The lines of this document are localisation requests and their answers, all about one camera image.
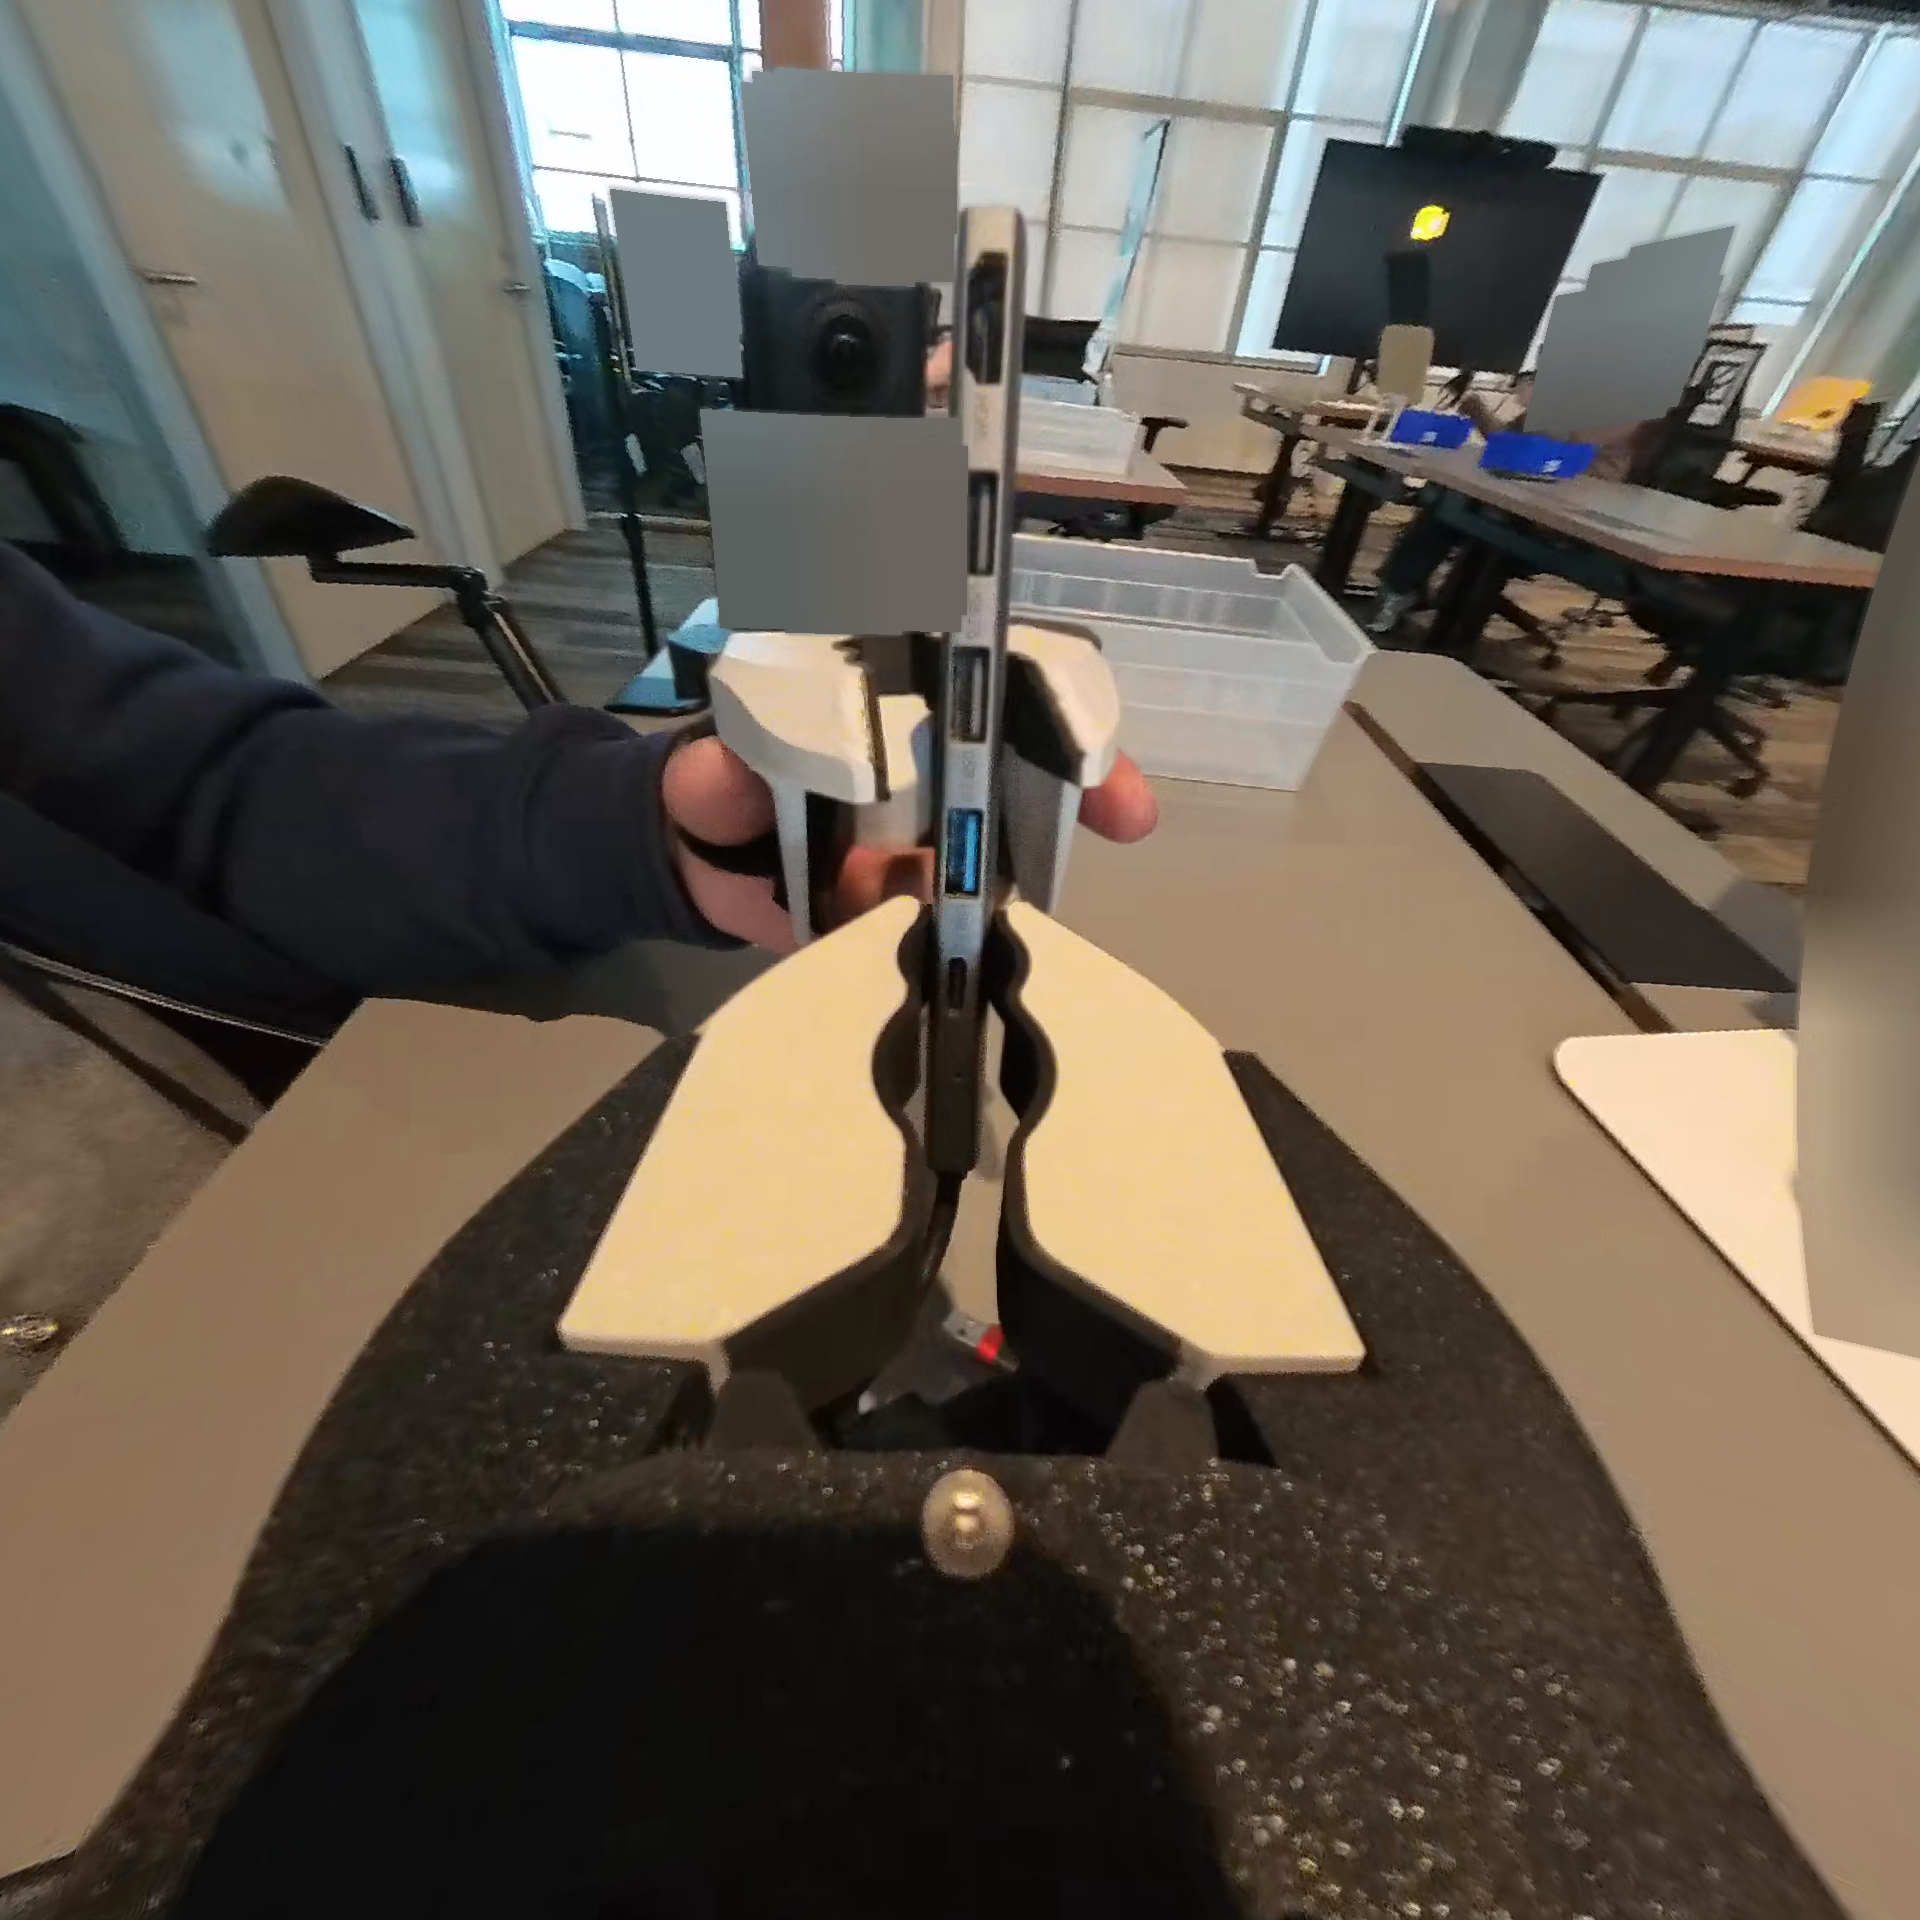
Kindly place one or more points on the person's left forearm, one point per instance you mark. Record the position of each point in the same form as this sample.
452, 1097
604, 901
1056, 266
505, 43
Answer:
300, 810

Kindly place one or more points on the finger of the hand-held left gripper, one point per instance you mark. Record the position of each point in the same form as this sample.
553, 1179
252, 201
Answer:
1073, 691
787, 704

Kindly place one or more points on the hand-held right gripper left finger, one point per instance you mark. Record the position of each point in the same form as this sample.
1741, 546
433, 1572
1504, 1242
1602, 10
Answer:
751, 1170

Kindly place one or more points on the black desk mat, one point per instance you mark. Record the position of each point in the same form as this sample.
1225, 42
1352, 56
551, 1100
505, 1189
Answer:
1604, 877

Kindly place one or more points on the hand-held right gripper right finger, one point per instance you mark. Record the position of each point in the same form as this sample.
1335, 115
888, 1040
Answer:
1184, 1170

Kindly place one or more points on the clear plastic bin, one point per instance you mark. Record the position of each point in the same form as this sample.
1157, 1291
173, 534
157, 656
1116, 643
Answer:
1200, 674

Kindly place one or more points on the large black monitor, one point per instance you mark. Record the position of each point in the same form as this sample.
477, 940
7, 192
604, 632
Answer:
1424, 284

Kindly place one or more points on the white document stand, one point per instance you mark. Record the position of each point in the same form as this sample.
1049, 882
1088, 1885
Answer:
1695, 1109

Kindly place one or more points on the grey usb hub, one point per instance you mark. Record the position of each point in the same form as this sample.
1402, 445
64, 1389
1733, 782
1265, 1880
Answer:
973, 598

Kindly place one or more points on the brown office desk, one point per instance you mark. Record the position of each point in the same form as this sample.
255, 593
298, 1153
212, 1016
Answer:
1650, 524

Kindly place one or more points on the rounded beige board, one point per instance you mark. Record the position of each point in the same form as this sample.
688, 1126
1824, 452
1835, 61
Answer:
1407, 374

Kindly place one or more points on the white door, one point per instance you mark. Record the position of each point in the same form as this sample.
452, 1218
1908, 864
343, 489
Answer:
300, 300

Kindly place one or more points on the black chair armrest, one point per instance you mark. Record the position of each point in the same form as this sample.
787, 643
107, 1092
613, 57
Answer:
300, 524

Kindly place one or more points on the blue storage bin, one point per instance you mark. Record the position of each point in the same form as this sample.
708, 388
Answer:
1539, 456
1434, 428

